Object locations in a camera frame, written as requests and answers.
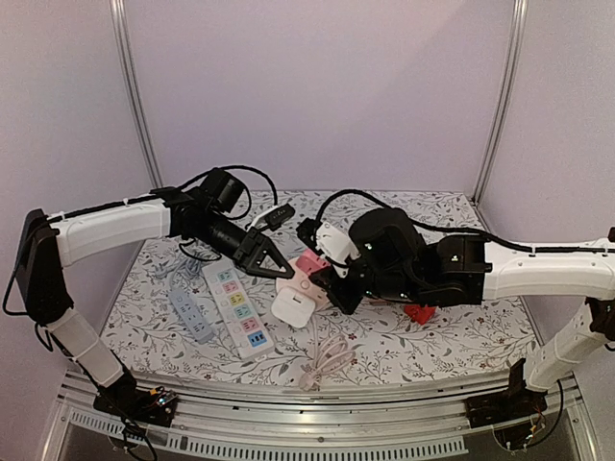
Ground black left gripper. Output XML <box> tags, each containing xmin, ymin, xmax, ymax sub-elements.
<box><xmin>194</xmin><ymin>210</ymin><xmax>294</xmax><ymax>280</ymax></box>

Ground pink round socket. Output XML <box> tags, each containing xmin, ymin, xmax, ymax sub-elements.
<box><xmin>276</xmin><ymin>257</ymin><xmax>329</xmax><ymax>310</ymax></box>

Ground pink heart adapter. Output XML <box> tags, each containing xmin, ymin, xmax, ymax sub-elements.
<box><xmin>295</xmin><ymin>249</ymin><xmax>331</xmax><ymax>276</ymax></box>

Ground white adapter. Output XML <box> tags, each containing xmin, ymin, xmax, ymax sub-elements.
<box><xmin>271</xmin><ymin>287</ymin><xmax>316</xmax><ymax>328</ymax></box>

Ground red cube socket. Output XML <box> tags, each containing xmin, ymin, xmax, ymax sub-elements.
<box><xmin>404</xmin><ymin>304</ymin><xmax>436</xmax><ymax>326</ymax></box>

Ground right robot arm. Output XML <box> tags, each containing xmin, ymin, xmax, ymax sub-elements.
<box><xmin>297</xmin><ymin>202</ymin><xmax>614</xmax><ymax>427</ymax></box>

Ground white colourful power strip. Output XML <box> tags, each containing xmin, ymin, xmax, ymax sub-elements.
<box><xmin>203</xmin><ymin>259</ymin><xmax>275</xmax><ymax>360</ymax></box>

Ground grey-blue power strip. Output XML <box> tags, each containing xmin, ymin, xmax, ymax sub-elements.
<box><xmin>168</xmin><ymin>289</ymin><xmax>214</xmax><ymax>345</ymax></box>

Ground floral table mat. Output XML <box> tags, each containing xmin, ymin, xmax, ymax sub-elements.
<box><xmin>90</xmin><ymin>190</ymin><xmax>552</xmax><ymax>388</ymax></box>

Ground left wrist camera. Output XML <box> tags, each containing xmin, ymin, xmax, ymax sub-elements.
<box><xmin>247</xmin><ymin>204</ymin><xmax>295</xmax><ymax>231</ymax></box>

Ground pink coiled cable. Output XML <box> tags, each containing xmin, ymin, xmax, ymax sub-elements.
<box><xmin>298</xmin><ymin>316</ymin><xmax>357</xmax><ymax>391</ymax></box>

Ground bundled light cables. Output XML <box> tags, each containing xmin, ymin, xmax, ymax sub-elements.
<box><xmin>151</xmin><ymin>249</ymin><xmax>217</xmax><ymax>284</ymax></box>

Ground left aluminium frame post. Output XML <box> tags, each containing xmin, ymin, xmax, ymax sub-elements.
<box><xmin>110</xmin><ymin>0</ymin><xmax>163</xmax><ymax>188</ymax></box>

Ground aluminium frame post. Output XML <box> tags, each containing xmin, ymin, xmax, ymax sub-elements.
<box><xmin>471</xmin><ymin>0</ymin><xmax>529</xmax><ymax>206</ymax></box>
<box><xmin>110</xmin><ymin>0</ymin><xmax>163</xmax><ymax>188</ymax></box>

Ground right aluminium frame post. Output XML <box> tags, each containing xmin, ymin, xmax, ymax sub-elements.
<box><xmin>471</xmin><ymin>0</ymin><xmax>529</xmax><ymax>206</ymax></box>

